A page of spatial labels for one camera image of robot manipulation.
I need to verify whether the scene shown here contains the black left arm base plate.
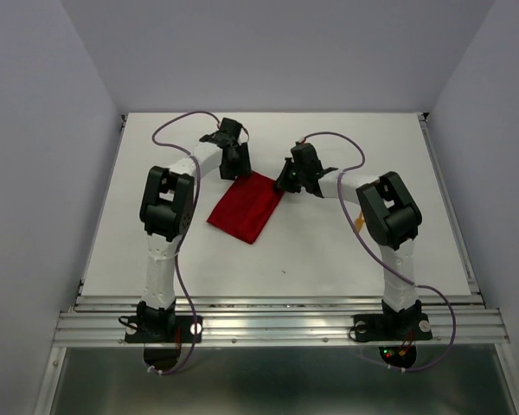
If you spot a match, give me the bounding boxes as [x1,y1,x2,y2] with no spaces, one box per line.
[118,315,203,344]

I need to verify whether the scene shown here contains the orange plastic fork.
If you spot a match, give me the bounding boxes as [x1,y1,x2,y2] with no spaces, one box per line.
[355,212,365,232]

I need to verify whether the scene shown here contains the aluminium rail frame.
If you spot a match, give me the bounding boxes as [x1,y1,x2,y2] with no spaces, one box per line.
[36,112,519,414]

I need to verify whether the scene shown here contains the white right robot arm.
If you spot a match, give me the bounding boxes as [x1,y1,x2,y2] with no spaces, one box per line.
[274,143,422,337]

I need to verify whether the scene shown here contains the red cloth napkin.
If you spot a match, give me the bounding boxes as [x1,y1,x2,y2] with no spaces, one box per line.
[208,172,284,245]

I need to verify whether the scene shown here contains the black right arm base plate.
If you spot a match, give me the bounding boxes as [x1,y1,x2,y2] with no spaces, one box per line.
[349,314,433,343]

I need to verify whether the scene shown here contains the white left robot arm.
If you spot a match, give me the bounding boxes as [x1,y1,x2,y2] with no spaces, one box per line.
[137,118,252,341]

